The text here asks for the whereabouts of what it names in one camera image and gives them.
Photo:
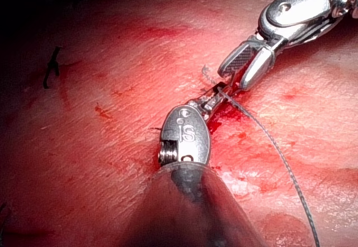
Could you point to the left arm needle driver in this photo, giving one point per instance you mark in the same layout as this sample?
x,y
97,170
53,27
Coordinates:
x,y
187,135

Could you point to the right arm needle driver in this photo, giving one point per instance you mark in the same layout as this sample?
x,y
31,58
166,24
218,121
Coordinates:
x,y
296,9

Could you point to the left arm needle driver jaw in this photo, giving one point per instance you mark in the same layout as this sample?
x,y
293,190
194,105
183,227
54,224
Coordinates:
x,y
211,92
219,99

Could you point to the right arm needle driver jaw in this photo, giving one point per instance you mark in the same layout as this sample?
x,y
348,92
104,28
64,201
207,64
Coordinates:
x,y
258,68
239,59

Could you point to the blue thread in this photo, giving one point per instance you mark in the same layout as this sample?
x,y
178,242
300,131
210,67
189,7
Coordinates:
x,y
307,214

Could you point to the dark left arm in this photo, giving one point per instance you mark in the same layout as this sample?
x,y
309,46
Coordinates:
x,y
181,208

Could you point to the tissue pad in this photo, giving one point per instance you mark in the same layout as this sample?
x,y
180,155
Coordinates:
x,y
98,152

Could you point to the black stitching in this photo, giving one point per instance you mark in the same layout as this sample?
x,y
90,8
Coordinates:
x,y
52,65

